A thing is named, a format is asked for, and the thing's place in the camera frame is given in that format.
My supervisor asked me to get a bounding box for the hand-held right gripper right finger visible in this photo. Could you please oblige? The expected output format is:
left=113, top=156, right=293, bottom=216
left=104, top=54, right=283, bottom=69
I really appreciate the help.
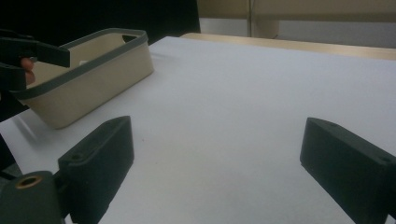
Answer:
left=299, top=117, right=396, bottom=224

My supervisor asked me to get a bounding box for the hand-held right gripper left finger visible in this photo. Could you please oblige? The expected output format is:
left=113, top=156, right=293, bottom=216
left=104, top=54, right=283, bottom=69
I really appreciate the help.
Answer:
left=57, top=115, right=135, bottom=224

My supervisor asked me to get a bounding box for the beige basket with grey rim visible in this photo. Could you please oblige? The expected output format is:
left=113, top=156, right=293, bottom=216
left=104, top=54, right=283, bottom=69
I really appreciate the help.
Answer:
left=10, top=27, right=155, bottom=131

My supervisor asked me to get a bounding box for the black curtain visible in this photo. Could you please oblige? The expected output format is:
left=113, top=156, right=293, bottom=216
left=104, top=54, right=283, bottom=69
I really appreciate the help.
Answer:
left=0, top=0, right=201, bottom=49

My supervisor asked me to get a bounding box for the white table board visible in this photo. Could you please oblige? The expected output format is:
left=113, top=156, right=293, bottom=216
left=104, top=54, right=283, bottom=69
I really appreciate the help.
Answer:
left=0, top=35, right=396, bottom=224

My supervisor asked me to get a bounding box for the light wooden desk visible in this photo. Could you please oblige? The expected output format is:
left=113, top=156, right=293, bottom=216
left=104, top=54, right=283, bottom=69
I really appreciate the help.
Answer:
left=179, top=32, right=396, bottom=62

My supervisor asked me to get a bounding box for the light wooden shelf unit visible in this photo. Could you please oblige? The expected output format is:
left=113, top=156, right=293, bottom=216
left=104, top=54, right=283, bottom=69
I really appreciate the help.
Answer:
left=195, top=0, right=396, bottom=40

